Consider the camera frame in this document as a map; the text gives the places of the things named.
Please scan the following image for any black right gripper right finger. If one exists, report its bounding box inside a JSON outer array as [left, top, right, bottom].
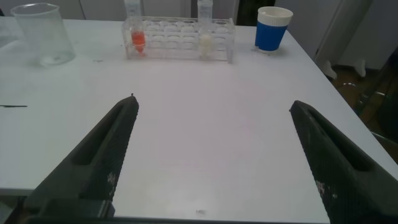
[[289, 100, 398, 224]]

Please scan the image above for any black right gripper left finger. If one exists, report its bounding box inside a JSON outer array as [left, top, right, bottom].
[[23, 93, 140, 218]]

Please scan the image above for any test tube with red pigment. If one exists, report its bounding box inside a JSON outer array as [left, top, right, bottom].
[[124, 0, 146, 57]]

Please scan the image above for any clear glass beaker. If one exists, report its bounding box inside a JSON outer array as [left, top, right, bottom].
[[10, 2, 76, 67]]

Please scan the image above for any clear acrylic test tube rack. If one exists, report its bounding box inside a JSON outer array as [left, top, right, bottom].
[[121, 16, 236, 64]]

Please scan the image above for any test tube with white pigment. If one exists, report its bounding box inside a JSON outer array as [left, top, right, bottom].
[[197, 0, 214, 60]]

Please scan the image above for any white partition foot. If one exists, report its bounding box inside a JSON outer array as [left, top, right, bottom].
[[320, 60, 338, 80], [354, 58, 367, 78]]

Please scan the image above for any blue and white cup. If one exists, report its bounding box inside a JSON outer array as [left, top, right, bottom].
[[254, 6, 294, 53]]

